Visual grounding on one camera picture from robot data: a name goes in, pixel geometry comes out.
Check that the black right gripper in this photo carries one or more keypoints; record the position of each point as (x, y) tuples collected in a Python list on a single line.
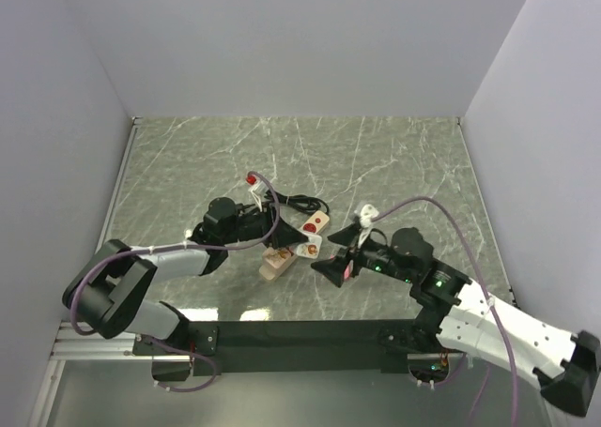
[(333, 268)]

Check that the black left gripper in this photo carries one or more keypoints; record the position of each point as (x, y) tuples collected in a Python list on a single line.
[(285, 235)]

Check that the pink cube socket adapter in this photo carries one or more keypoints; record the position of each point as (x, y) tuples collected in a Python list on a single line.
[(278, 260)]

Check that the white cube socket adapter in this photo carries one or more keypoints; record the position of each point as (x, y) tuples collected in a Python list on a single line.
[(309, 249)]

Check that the beige power strip red sockets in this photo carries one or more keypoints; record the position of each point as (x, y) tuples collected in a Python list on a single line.
[(313, 225)]

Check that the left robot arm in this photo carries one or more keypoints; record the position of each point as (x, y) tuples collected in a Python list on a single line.
[(109, 292)]

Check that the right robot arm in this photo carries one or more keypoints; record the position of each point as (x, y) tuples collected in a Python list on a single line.
[(457, 314)]

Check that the pink flat plug adapter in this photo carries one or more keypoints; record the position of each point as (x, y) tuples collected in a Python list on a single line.
[(348, 271)]

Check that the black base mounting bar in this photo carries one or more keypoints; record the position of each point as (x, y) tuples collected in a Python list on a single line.
[(390, 346)]

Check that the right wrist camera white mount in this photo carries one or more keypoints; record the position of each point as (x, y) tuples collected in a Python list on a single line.
[(365, 217)]

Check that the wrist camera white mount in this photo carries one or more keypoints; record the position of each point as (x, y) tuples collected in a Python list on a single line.
[(365, 217), (257, 189)]

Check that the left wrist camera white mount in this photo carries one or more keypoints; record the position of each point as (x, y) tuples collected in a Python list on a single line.
[(257, 189)]

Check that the aluminium frame rail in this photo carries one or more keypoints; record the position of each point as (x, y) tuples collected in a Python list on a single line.
[(69, 345)]

